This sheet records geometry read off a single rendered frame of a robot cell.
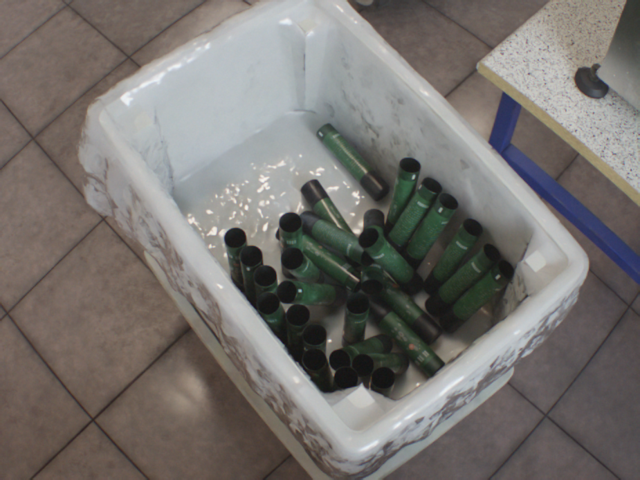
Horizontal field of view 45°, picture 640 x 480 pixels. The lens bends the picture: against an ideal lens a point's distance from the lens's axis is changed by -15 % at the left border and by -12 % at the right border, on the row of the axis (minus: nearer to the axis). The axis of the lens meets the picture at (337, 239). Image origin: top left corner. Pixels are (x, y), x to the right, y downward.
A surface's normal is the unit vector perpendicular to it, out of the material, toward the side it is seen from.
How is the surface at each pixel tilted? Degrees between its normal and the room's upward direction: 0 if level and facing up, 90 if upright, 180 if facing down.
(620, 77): 90
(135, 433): 0
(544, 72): 0
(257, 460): 0
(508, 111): 90
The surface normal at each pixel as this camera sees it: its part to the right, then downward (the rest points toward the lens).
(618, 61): -0.69, 0.64
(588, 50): 0.03, -0.44
